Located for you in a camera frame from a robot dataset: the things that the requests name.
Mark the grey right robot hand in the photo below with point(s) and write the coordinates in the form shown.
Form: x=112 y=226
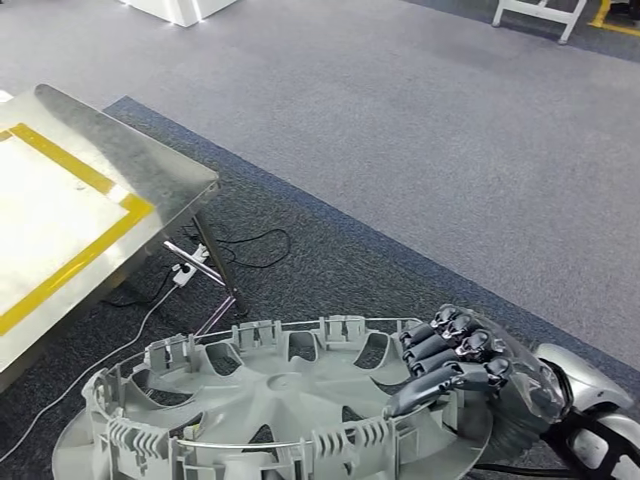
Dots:
x=525 y=397

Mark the grey plastic wheel hubcap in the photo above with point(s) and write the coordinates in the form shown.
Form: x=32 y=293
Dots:
x=300 y=397

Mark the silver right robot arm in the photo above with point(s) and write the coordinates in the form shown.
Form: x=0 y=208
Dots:
x=585 y=384

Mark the steel top workbench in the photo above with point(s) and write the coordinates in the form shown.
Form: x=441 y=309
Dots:
x=125 y=159

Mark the white power strip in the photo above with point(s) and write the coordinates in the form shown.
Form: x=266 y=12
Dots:
x=185 y=273

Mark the white lit display plinth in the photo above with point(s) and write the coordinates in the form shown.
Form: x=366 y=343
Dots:
x=180 y=10

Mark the white frame bench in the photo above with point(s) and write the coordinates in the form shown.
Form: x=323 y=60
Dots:
x=540 y=11

